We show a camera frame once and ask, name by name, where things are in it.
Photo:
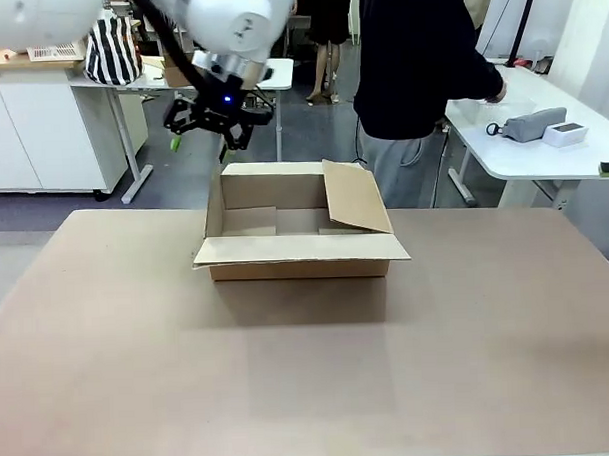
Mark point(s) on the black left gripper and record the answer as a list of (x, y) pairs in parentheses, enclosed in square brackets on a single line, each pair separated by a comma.
[(220, 103)]

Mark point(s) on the brown cardboard box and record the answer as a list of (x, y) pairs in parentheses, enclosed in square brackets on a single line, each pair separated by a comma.
[(296, 271)]

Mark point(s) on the person right forearm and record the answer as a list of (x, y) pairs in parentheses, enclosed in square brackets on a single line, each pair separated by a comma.
[(486, 74)]

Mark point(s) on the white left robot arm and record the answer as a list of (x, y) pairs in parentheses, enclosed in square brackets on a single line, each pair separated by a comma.
[(227, 20)]

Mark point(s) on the small open cardboard box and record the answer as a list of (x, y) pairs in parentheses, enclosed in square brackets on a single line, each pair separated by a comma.
[(171, 77)]

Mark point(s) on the small white box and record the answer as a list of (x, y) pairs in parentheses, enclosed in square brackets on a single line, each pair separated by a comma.
[(556, 138)]

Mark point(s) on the person right hand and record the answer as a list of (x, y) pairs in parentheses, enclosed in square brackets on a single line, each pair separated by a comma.
[(496, 93)]

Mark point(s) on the large white table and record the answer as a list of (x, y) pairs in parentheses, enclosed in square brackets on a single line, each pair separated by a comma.
[(532, 155)]

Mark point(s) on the grey fabric pouch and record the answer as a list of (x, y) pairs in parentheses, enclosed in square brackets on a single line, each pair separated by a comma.
[(531, 125)]

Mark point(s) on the white desk metal legs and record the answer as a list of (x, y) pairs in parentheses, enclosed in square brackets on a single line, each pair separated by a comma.
[(104, 89)]

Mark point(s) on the black tripod stand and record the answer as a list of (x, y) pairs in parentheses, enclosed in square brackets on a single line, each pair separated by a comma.
[(522, 20)]

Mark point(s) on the black white striped bag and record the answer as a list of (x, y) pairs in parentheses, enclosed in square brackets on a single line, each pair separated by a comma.
[(111, 54)]

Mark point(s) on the clear plastic container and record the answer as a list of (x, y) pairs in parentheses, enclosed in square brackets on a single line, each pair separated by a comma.
[(475, 113)]

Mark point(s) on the person in black dress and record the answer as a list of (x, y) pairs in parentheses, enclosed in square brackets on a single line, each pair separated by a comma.
[(327, 17)]

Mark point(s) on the person in beige top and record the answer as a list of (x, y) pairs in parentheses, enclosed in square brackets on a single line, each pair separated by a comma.
[(477, 2)]

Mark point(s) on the white cabinet wooden top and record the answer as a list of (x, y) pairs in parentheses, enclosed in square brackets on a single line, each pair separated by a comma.
[(41, 132)]

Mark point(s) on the white plastic basket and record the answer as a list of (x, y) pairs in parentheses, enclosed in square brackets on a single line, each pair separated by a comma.
[(53, 50)]

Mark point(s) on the person in navy sweatshirt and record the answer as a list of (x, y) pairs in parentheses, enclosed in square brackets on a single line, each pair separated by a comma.
[(413, 59)]

